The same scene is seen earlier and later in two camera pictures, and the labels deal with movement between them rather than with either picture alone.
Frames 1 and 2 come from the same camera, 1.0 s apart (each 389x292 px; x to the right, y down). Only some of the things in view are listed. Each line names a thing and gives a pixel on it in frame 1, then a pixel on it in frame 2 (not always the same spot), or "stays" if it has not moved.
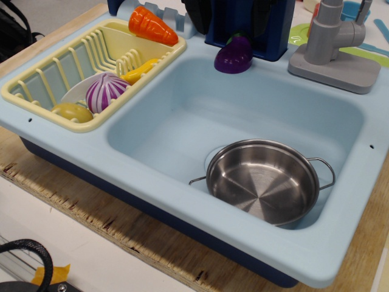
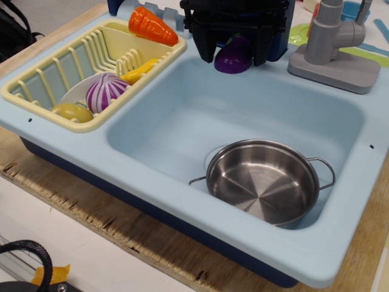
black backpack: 14,36 stays
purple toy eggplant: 236,56 stays
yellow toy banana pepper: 133,75 stays
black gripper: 199,12 to 205,17
